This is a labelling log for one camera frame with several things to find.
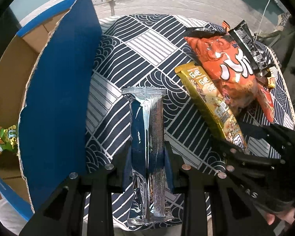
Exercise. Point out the blue cardboard box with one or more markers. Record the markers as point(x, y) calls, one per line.
point(45, 74)

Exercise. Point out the black snack packet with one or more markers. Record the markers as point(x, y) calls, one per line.
point(257, 53)

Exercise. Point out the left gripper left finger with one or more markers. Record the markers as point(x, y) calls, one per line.
point(127, 164)

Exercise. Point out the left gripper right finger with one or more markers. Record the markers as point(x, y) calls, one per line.
point(168, 165)

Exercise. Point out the orange squid snack bag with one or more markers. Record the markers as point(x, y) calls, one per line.
point(235, 75)

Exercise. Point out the silver blue biscuit package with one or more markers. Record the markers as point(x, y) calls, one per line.
point(147, 156)

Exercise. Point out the yellow snack bar package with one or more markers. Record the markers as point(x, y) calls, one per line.
point(211, 104)

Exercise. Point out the person's right hand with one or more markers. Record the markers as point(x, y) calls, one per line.
point(287, 215)

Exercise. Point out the green popcorn snack bag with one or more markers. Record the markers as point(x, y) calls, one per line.
point(8, 139)

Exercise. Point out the navy patterned tablecloth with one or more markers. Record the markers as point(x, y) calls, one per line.
point(143, 50)

